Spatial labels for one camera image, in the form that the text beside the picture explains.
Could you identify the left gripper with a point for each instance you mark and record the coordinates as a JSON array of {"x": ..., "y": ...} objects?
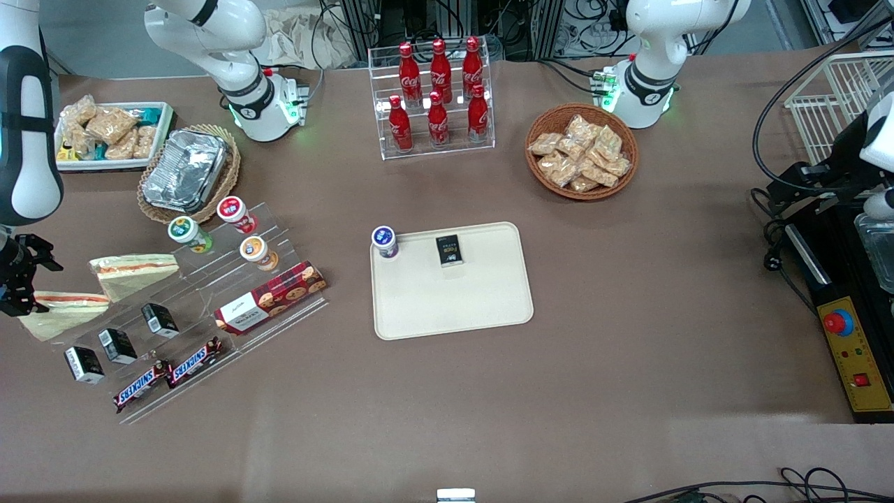
[{"x": 840, "y": 176}]

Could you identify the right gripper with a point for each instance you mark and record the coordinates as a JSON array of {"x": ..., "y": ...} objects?
[{"x": 14, "y": 269}]

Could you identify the triangle ham sandwich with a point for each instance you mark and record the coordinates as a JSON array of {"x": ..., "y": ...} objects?
[
  {"x": 66, "y": 314},
  {"x": 133, "y": 276}
]

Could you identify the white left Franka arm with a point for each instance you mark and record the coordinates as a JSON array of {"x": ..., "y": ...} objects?
[{"x": 653, "y": 42}]

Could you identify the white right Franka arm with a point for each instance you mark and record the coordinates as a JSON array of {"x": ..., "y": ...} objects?
[{"x": 237, "y": 91}]

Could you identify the flat wicker tray basket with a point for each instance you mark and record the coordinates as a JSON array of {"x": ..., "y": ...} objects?
[{"x": 230, "y": 175}]

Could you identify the cream plastic tray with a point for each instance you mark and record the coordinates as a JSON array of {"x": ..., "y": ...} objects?
[{"x": 475, "y": 300}]

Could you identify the small black carton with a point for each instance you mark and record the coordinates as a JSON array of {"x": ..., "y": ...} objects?
[
  {"x": 160, "y": 320},
  {"x": 84, "y": 365},
  {"x": 117, "y": 346},
  {"x": 450, "y": 251}
]

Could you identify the black sealing machine yellow panel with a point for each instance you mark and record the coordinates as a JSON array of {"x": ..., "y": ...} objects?
[{"x": 838, "y": 279}]

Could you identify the Snickers chocolate bar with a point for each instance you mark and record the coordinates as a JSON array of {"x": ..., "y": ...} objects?
[
  {"x": 142, "y": 386},
  {"x": 194, "y": 363}
]

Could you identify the small yellow packet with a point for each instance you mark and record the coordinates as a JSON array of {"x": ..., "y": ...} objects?
[{"x": 67, "y": 152}]

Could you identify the clear crisp snack packet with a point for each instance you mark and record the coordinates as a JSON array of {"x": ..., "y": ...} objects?
[
  {"x": 120, "y": 145},
  {"x": 580, "y": 128},
  {"x": 584, "y": 184},
  {"x": 145, "y": 141},
  {"x": 78, "y": 140},
  {"x": 559, "y": 170},
  {"x": 571, "y": 148},
  {"x": 619, "y": 166},
  {"x": 112, "y": 124},
  {"x": 599, "y": 173},
  {"x": 545, "y": 144},
  {"x": 607, "y": 142},
  {"x": 80, "y": 110}
]

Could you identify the green lid yogurt cup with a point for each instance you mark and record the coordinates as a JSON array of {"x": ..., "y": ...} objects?
[{"x": 187, "y": 232}]

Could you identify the clear acrylic tiered stand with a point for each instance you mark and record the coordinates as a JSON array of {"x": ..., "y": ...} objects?
[{"x": 209, "y": 293}]

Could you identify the stacked foil containers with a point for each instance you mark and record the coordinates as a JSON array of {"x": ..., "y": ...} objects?
[{"x": 185, "y": 171}]

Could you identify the white rectangular bin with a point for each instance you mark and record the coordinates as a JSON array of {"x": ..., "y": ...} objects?
[{"x": 164, "y": 140}]

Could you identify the teal snack packet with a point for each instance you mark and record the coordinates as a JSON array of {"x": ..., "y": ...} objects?
[{"x": 148, "y": 115}]

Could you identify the red lid yogurt cup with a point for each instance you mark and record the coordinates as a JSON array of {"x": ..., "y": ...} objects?
[{"x": 234, "y": 212}]

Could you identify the orange lid yogurt cup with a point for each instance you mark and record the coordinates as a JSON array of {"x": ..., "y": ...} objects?
[{"x": 256, "y": 251}]

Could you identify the red plaid cookie box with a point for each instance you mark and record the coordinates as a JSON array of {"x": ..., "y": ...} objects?
[{"x": 272, "y": 297}]

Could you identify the round wicker basket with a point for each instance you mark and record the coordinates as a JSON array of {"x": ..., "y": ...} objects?
[{"x": 538, "y": 178}]

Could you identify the red Coca-Cola bottle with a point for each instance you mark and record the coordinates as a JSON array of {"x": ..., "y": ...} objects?
[
  {"x": 409, "y": 77},
  {"x": 478, "y": 117},
  {"x": 400, "y": 129},
  {"x": 441, "y": 70},
  {"x": 473, "y": 66},
  {"x": 438, "y": 124}
]

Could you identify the clear acrylic bottle rack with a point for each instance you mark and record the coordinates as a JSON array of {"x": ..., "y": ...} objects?
[{"x": 454, "y": 150}]

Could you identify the blue lid yogurt cup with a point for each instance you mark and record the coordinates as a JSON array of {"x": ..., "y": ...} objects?
[{"x": 384, "y": 241}]

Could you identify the beige cloth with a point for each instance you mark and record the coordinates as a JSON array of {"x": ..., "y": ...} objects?
[{"x": 293, "y": 38}]

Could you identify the small silver box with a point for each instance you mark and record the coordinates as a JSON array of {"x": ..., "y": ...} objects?
[{"x": 455, "y": 495}]

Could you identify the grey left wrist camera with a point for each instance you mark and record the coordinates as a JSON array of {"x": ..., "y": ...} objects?
[{"x": 881, "y": 205}]

